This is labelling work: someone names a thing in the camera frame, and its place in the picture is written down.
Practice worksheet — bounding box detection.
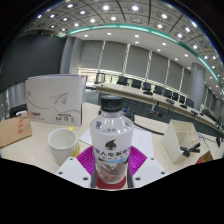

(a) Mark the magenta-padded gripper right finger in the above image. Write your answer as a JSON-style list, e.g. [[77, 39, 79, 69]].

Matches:
[[126, 145, 168, 190]]

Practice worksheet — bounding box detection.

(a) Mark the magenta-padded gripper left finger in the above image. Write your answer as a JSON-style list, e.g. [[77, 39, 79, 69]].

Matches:
[[54, 145, 98, 190]]

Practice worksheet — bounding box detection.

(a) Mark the clear plastic drink bottle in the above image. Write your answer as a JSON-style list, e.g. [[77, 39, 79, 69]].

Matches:
[[89, 95, 135, 185]]

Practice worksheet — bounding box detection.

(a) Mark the white cup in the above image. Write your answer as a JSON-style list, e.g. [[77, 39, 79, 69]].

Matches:
[[47, 127, 79, 167]]

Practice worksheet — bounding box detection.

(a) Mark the white printed paper sheet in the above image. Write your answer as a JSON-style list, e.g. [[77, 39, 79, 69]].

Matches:
[[78, 126, 155, 158]]

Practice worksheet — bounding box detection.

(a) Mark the white desk organizer box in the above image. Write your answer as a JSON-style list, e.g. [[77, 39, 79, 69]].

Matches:
[[161, 119, 202, 164]]

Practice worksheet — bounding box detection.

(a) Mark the black marker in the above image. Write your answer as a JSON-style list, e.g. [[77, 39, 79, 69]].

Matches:
[[179, 143, 202, 158]]

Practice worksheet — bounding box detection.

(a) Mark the black desk telephone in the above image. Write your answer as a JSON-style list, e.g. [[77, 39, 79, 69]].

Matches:
[[121, 105, 137, 124]]

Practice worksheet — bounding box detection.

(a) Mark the brown paper envelope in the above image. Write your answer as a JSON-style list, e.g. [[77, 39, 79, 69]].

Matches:
[[0, 115, 33, 149]]

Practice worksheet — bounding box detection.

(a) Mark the white paper ream box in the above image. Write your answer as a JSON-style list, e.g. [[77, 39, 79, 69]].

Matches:
[[25, 73, 87, 127]]

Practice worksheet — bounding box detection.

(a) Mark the long curved conference desk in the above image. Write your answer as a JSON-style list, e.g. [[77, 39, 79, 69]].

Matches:
[[94, 82, 224, 136]]

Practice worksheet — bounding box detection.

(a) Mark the row of black office chairs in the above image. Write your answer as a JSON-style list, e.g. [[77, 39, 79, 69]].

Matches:
[[116, 75, 196, 108]]

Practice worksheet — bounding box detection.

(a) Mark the black flat device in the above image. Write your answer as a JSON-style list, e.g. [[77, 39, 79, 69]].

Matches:
[[9, 103, 28, 118]]

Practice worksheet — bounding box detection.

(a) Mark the group of ceiling lights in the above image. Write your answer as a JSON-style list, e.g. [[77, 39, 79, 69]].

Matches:
[[36, 1, 222, 73]]

